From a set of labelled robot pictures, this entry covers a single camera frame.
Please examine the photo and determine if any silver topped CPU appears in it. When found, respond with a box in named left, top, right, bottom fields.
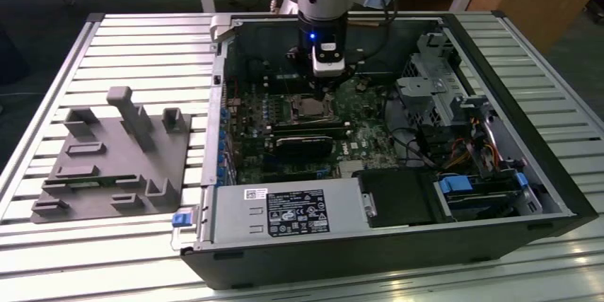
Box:
left=301, top=98, right=325, bottom=115

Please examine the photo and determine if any metal socket cover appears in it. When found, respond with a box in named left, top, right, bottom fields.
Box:
left=289, top=95, right=335, bottom=121

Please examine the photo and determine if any black RAM slot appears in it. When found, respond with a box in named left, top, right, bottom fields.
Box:
left=263, top=72, right=315, bottom=86
left=263, top=81, right=318, bottom=94
left=273, top=120, right=351, bottom=133
left=273, top=126, right=354, bottom=139

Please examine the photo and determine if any CPU socket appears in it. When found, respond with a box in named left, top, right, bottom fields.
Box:
left=285, top=93, right=339, bottom=122

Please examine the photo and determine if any grey case release latch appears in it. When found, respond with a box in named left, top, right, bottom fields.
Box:
left=207, top=14, right=245, bottom=40

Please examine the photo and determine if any grey metal drive cage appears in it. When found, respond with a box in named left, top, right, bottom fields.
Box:
left=394, top=31, right=495, bottom=129

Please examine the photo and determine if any green motherboard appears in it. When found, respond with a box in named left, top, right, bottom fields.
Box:
left=222, top=68, right=403, bottom=186

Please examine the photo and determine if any black graphics card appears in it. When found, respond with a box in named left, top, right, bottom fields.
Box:
left=274, top=134, right=338, bottom=161

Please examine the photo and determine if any silver chipset heatsink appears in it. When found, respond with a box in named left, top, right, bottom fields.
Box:
left=338, top=159, right=366, bottom=178

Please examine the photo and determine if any black disk bay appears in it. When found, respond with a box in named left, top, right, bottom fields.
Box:
left=354, top=169, right=458, bottom=229

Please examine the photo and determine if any blue disk carrier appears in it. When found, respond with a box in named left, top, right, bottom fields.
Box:
left=438, top=173, right=475, bottom=197

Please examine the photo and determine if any grey power supply unit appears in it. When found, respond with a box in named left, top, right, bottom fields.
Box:
left=201, top=177, right=377, bottom=246

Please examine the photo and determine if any grey parts rack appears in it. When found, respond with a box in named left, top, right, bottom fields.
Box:
left=29, top=86, right=195, bottom=225

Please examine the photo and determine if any blue case latch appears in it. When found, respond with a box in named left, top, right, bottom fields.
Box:
left=173, top=211, right=197, bottom=228

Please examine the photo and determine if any black open PC case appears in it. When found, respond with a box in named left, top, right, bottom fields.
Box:
left=179, top=10, right=601, bottom=291

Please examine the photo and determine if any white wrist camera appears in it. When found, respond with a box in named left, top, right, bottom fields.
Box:
left=309, top=42, right=350, bottom=79

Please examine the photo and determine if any black camera cable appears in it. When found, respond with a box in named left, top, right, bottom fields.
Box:
left=347, top=0, right=399, bottom=71

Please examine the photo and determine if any yellow wire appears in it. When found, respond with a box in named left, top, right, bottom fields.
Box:
left=447, top=153, right=475, bottom=171

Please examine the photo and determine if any orange wire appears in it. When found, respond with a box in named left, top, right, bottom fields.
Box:
left=485, top=141, right=503, bottom=169

